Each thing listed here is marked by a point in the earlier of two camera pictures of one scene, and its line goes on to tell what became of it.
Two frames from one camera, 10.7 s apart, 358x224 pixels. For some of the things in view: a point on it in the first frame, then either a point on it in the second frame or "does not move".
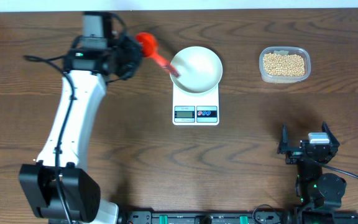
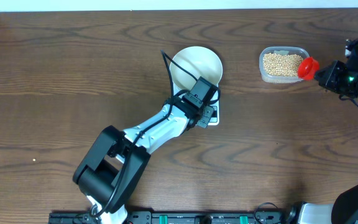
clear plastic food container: [282, 65] does not move
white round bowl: [201, 70] does not move
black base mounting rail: [237, 218] does not move
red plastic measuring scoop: [149, 45] -> [307, 68]
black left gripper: [125, 42] -> [206, 112]
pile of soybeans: [284, 65] does not move
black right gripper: [294, 153] -> [329, 81]
